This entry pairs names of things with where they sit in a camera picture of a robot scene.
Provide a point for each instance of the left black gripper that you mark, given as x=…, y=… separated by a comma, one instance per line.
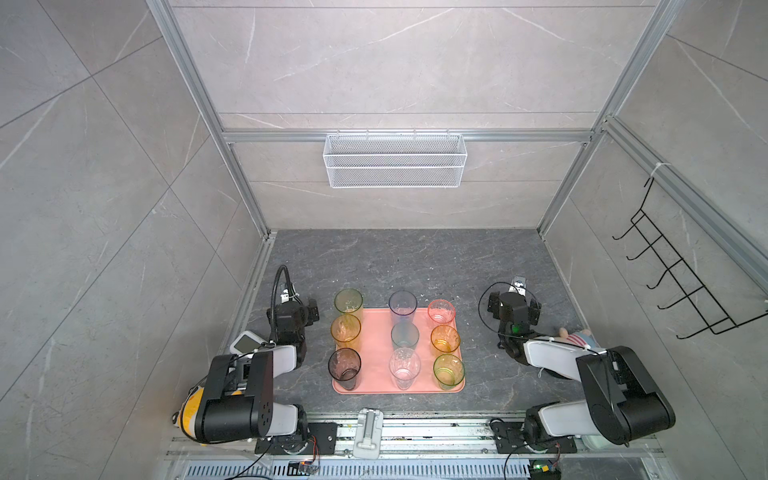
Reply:
x=309, y=313

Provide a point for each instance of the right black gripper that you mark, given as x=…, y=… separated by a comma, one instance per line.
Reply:
x=495, y=304

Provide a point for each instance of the tall yellow glass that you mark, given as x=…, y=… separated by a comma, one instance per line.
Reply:
x=346, y=331

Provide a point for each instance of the tall green glass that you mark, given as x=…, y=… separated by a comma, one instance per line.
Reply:
x=349, y=301

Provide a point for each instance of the tall dark grey glass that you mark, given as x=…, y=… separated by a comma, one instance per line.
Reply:
x=344, y=366

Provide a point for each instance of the pink glass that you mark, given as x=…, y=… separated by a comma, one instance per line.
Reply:
x=441, y=312

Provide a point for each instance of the short yellow glass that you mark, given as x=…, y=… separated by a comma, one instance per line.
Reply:
x=444, y=339

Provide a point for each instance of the short green glass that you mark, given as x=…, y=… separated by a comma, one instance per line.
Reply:
x=448, y=371

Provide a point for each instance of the pink tray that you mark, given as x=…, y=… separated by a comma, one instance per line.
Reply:
x=375, y=349

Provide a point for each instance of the tall blue glass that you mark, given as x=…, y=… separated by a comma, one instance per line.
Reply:
x=402, y=305

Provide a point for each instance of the teal dimpled glass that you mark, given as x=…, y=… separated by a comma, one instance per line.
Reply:
x=405, y=335

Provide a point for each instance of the clear glass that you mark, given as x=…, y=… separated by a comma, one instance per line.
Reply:
x=404, y=366

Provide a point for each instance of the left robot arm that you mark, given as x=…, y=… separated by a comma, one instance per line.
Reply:
x=235, y=400

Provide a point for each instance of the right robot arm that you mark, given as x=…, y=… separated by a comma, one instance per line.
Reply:
x=622, y=402

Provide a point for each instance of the white timer device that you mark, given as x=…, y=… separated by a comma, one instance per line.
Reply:
x=246, y=343

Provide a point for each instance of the doll plush toy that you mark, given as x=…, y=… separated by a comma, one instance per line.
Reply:
x=582, y=338

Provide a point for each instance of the yellow plush toy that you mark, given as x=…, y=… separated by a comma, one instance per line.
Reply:
x=185, y=417

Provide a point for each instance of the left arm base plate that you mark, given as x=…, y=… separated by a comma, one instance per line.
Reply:
x=319, y=438

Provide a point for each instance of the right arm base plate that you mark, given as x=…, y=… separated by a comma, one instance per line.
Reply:
x=518, y=438

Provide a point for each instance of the white clamp on rail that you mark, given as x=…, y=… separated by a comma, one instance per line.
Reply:
x=368, y=435

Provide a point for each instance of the white wire basket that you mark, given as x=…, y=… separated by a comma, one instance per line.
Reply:
x=394, y=160

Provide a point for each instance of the black wall hook rack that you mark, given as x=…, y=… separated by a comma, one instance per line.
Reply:
x=680, y=274

